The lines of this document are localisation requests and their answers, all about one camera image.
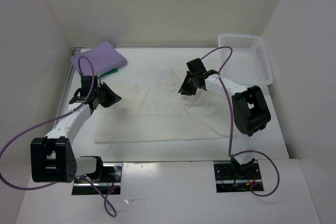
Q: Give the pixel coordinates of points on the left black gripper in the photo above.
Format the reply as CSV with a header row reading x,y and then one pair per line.
x,y
113,97

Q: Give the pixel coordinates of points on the purple t shirt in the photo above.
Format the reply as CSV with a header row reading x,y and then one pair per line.
x,y
103,58

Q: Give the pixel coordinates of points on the white plastic basket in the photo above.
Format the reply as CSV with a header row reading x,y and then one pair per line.
x,y
249,64

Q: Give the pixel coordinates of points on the green t shirt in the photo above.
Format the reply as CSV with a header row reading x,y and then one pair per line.
x,y
109,72

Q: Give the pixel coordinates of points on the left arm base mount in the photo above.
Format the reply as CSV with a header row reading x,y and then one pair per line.
x,y
110,180

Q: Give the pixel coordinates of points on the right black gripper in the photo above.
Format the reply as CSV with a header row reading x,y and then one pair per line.
x,y
185,89

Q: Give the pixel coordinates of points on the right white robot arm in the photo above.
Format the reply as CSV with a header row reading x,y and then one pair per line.
x,y
248,110

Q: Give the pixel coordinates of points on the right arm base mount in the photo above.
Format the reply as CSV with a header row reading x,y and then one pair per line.
x,y
228,182

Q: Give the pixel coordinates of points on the white cloth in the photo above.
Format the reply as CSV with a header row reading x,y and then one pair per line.
x,y
154,111

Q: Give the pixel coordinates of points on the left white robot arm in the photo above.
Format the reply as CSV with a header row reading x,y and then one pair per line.
x,y
52,157

